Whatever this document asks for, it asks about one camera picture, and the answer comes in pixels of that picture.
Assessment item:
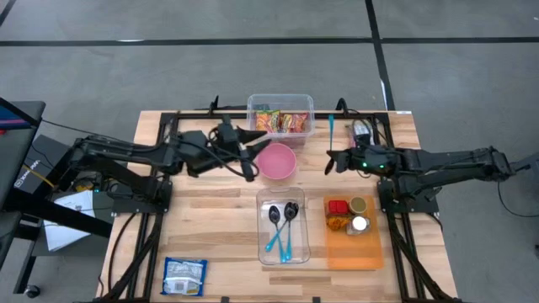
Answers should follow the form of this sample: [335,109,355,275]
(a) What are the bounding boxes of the white paper sheet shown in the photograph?
[43,189,96,253]

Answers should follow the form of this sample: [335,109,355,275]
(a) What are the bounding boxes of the gray floor object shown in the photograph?
[500,151,539,178]

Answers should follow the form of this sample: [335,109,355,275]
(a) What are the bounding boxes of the glass saffron spice jar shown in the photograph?
[345,215,372,237]

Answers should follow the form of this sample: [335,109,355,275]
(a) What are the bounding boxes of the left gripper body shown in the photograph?
[209,114,249,163]

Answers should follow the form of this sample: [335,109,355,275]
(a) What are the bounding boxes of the orange black seasoning packet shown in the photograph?
[326,214,353,231]

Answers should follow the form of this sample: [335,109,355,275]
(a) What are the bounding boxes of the orange translucent tray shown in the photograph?
[323,194,386,271]

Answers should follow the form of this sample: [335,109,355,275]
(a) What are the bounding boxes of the black side desk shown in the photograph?
[0,97,113,295]

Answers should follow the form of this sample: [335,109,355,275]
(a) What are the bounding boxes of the black equipment box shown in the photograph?
[13,134,90,197]

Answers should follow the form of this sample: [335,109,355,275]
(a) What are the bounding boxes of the clear plastic bin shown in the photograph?
[255,187,312,266]
[247,93,316,148]

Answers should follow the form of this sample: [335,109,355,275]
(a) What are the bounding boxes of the thick black cable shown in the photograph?
[107,212,138,291]

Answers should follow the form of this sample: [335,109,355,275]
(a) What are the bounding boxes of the pink bowl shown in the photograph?
[255,141,298,181]

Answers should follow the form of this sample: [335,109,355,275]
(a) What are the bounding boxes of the tilted blue-lit screen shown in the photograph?
[0,97,42,131]

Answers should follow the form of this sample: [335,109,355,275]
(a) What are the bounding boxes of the blue white food pouch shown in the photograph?
[161,257,209,297]

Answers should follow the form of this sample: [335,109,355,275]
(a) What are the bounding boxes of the red ramen noodle packet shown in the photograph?
[290,112,309,134]

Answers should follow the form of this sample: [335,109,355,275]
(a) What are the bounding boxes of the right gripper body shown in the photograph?
[345,145,400,176]

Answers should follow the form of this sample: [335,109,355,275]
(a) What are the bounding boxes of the orange Maruchan ramen packet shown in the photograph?
[255,110,281,134]

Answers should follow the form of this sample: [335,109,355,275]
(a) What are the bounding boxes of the red-lidded small box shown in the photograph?
[327,199,350,216]

